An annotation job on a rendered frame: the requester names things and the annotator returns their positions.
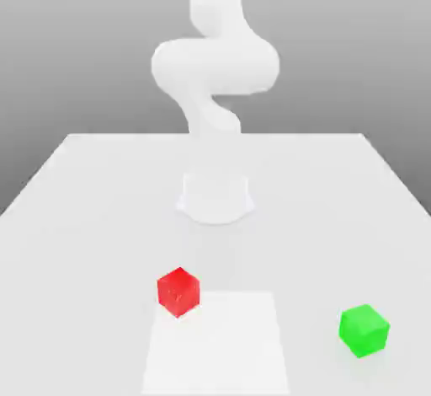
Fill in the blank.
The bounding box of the small green cube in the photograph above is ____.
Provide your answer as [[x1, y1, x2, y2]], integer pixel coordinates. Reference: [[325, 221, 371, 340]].
[[338, 303, 391, 359]]

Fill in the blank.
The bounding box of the small red cube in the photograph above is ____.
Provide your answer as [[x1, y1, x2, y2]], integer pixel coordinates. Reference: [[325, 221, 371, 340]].
[[156, 266, 201, 318]]

